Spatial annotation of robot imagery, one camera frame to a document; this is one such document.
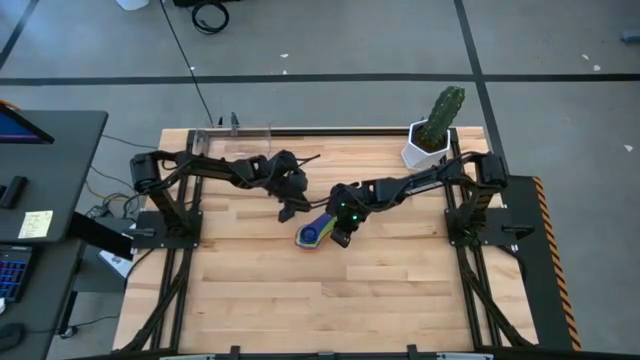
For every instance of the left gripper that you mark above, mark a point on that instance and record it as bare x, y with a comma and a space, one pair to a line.
287, 182

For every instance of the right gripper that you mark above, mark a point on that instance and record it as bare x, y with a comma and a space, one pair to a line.
352, 200

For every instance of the purple measuring cup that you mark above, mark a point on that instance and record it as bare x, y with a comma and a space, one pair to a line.
311, 233

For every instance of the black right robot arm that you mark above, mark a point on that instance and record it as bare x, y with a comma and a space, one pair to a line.
425, 182

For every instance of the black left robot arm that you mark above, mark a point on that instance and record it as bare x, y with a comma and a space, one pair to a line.
210, 170

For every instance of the clear plastic basket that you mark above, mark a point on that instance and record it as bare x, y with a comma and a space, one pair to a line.
202, 137

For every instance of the white planter pot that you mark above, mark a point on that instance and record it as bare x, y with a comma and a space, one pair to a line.
415, 157

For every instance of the green cactus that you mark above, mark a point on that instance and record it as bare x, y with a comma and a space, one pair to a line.
440, 115

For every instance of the white paper sheet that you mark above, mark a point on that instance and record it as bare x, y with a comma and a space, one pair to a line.
116, 264

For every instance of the grey power strip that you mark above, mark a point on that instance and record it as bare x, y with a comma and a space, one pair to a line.
100, 211

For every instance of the black box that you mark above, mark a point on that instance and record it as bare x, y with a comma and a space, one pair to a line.
100, 235

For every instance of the black hazard-striped platform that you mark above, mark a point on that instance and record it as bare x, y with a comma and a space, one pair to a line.
535, 280

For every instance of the black desk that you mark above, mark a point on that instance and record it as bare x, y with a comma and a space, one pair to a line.
60, 165
45, 300

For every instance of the white round object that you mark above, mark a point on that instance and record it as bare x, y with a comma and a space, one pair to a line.
132, 4

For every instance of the yellow sticky note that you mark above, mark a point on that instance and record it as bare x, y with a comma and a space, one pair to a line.
35, 225

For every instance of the black remote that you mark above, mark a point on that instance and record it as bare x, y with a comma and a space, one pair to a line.
14, 191

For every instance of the laptop screen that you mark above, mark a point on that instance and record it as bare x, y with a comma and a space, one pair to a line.
17, 131

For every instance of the black backlit keyboard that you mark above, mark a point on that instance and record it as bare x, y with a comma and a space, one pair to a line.
14, 272

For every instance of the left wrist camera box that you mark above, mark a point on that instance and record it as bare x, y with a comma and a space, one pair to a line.
285, 162

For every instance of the black table frame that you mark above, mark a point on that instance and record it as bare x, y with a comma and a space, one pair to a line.
350, 131

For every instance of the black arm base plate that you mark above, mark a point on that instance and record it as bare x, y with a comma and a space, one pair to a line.
150, 240
517, 217

